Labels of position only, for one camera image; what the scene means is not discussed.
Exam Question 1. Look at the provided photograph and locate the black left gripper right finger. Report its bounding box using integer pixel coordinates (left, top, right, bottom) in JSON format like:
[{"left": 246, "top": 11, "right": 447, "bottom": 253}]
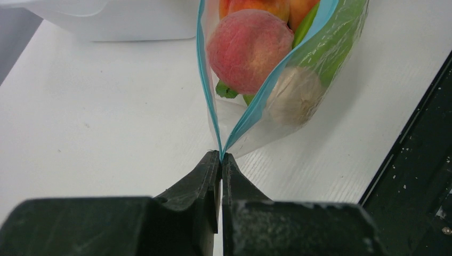
[{"left": 222, "top": 153, "right": 386, "bottom": 255}]

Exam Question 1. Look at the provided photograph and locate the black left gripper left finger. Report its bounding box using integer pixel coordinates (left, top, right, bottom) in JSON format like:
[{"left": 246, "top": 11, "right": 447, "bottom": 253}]
[{"left": 1, "top": 151, "right": 221, "bottom": 255}]

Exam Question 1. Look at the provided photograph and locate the green bell pepper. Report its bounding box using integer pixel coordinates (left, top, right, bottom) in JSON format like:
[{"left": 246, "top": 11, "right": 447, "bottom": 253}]
[{"left": 215, "top": 0, "right": 368, "bottom": 106}]

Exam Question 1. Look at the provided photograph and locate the orange peach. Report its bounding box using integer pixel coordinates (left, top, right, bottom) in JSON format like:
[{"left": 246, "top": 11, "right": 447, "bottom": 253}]
[
  {"left": 219, "top": 0, "right": 290, "bottom": 22},
  {"left": 288, "top": 0, "right": 320, "bottom": 32}
]

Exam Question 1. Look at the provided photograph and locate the white plastic bin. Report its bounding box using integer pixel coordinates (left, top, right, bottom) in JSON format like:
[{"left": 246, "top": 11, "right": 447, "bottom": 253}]
[{"left": 1, "top": 0, "right": 199, "bottom": 42}]

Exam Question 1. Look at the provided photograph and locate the beige garlic bulb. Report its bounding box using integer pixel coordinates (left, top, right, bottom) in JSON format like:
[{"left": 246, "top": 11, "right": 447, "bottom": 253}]
[{"left": 267, "top": 67, "right": 326, "bottom": 126}]

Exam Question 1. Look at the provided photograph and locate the clear zip top bag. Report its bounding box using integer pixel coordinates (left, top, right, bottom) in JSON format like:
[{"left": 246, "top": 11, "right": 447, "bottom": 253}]
[{"left": 196, "top": 1, "right": 369, "bottom": 158}]

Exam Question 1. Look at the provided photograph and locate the red apple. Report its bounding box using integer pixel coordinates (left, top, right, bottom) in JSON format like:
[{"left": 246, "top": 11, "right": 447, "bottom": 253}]
[{"left": 206, "top": 9, "right": 294, "bottom": 95}]

